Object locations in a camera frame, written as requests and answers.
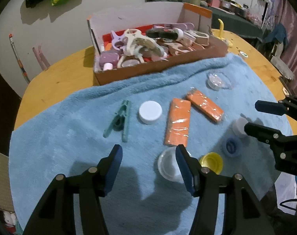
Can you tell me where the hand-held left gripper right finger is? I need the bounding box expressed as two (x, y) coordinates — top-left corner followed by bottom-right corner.
(175, 144), (276, 235)

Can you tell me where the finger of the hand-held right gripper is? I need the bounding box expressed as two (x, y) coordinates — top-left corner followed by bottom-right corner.
(244, 122), (294, 157)
(255, 95), (297, 125)

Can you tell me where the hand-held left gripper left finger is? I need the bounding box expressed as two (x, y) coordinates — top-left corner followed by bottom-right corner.
(22, 144), (124, 235)

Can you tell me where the clear plastic lid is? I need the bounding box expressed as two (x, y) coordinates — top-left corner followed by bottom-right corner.
(158, 147), (185, 183)

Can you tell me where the white bottle cap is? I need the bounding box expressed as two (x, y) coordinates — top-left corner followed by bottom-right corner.
(232, 117), (249, 138)

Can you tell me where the blue plastic lid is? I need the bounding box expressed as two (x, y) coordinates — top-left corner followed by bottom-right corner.
(222, 137), (242, 157)

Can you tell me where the orange packet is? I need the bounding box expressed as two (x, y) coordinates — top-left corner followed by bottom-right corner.
(186, 89), (225, 123)
(164, 98), (191, 146)

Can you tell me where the green clothespin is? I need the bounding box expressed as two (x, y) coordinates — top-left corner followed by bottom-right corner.
(103, 100), (131, 142)

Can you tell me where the white ridged jar cap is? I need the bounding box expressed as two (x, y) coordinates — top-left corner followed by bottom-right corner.
(139, 101), (162, 125)

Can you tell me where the cardboard box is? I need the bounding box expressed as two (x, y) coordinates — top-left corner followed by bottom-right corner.
(87, 2), (228, 86)

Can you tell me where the large purple clip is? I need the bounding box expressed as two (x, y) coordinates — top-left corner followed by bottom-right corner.
(153, 23), (195, 31)
(111, 29), (129, 52)

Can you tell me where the clear round container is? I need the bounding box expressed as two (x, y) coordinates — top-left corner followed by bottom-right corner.
(207, 71), (233, 90)

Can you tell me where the yellow bottle cap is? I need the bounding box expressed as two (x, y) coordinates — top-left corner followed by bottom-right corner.
(199, 152), (223, 175)

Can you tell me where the blue fluffy towel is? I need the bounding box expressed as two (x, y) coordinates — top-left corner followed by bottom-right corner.
(8, 53), (292, 235)

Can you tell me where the blue cloth on chair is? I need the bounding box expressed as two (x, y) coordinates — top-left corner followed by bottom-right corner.
(265, 24), (288, 54)

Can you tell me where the pink curtain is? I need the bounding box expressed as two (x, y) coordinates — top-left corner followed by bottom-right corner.
(281, 0), (297, 96)

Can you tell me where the side table with dark cloth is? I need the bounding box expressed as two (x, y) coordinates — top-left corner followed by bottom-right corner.
(148, 0), (264, 40)

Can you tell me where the pile of assorted plastic clips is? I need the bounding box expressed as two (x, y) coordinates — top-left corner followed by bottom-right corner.
(99, 23), (210, 69)

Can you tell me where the purple compact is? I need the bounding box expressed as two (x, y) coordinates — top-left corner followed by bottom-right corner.
(99, 51), (119, 65)

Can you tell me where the white plush toy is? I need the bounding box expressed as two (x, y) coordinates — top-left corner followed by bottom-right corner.
(0, 209), (19, 234)

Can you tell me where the large beige clip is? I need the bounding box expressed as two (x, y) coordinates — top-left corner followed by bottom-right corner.
(124, 29), (163, 59)

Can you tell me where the pink plastic hanger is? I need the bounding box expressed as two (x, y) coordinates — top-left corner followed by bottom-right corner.
(32, 45), (51, 71)

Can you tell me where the black cable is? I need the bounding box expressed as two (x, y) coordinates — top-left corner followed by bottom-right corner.
(279, 196), (297, 213)

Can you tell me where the broom handle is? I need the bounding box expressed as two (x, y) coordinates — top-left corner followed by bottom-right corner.
(8, 34), (31, 84)

